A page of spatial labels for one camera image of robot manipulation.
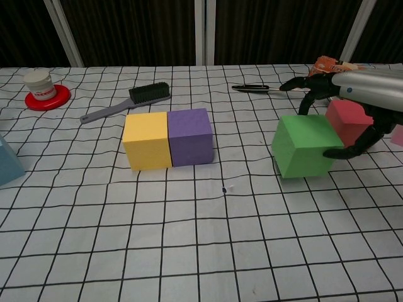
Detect purple foam cube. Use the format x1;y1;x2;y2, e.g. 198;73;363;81
166;108;215;167

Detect light blue foam cube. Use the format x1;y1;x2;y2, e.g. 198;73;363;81
0;133;26;187

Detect green foam cube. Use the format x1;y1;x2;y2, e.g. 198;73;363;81
271;115;344;179

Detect white black-grid tablecloth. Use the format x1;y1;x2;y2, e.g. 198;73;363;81
0;62;403;302

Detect red round disc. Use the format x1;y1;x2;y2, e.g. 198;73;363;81
25;84;72;111

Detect orange biscuit box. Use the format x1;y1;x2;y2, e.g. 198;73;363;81
307;55;377;77

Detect grey brush black bristles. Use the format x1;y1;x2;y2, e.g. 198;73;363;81
79;81;172;124

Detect yellow foam cube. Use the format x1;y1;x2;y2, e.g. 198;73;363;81
122;112;173;172

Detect red foam cube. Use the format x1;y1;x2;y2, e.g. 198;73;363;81
325;100;375;148

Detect pink foam cube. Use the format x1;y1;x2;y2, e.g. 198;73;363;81
390;125;403;147

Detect white plastic jar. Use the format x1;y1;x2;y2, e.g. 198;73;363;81
23;70;56;101

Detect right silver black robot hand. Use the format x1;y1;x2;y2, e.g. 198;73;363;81
279;69;403;160

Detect steel ladle black handle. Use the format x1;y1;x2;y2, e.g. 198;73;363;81
232;84;311;94

